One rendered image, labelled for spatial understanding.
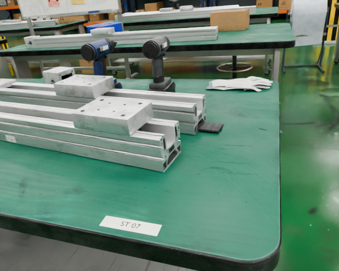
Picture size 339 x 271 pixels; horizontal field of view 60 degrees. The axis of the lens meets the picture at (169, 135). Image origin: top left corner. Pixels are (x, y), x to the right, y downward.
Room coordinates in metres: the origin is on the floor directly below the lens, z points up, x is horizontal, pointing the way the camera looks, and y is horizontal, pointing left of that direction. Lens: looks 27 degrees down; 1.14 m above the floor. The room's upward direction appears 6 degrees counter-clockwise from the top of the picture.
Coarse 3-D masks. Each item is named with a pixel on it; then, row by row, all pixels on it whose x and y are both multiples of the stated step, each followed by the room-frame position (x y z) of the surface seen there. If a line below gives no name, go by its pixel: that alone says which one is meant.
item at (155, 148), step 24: (0, 120) 0.79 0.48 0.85; (24, 120) 0.74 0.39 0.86; (48, 120) 0.71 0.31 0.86; (72, 120) 0.76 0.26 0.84; (168, 120) 0.64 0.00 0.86; (24, 144) 0.76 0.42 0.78; (48, 144) 0.71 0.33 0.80; (72, 144) 0.67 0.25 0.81; (96, 144) 0.63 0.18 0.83; (120, 144) 0.59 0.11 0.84; (144, 144) 0.58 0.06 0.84; (168, 144) 0.59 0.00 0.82; (144, 168) 0.57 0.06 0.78
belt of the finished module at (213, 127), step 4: (200, 124) 0.76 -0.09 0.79; (204, 124) 0.76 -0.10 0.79; (208, 124) 0.75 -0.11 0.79; (212, 124) 0.75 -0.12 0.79; (216, 124) 0.75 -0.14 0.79; (220, 124) 0.75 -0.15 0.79; (200, 128) 0.74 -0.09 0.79; (204, 128) 0.73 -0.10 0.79; (208, 128) 0.73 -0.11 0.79; (212, 128) 0.73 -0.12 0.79; (216, 128) 0.73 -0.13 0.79; (220, 128) 0.72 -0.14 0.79
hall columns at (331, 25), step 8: (328, 0) 5.45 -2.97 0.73; (336, 0) 5.40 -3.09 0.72; (336, 8) 5.40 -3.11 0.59; (328, 16) 5.44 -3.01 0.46; (336, 16) 5.39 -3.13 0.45; (328, 24) 5.43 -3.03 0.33; (336, 24) 5.38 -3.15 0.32; (328, 32) 5.42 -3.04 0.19; (336, 32) 5.38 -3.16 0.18; (328, 40) 5.42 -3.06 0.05
